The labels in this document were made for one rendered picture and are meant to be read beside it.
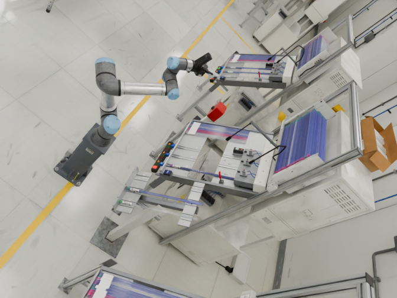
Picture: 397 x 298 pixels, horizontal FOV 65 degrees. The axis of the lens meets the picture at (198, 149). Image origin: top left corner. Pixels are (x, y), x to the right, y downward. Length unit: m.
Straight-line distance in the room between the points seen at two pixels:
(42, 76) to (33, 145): 0.72
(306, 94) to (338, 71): 0.36
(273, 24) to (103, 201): 4.80
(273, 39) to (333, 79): 3.50
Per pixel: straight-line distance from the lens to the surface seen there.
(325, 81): 3.21
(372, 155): 2.21
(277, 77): 3.26
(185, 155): 2.40
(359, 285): 1.29
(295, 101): 3.33
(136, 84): 1.90
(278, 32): 6.52
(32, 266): 2.54
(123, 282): 1.81
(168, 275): 2.96
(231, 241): 2.64
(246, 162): 2.22
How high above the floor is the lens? 2.45
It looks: 41 degrees down
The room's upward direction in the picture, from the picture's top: 54 degrees clockwise
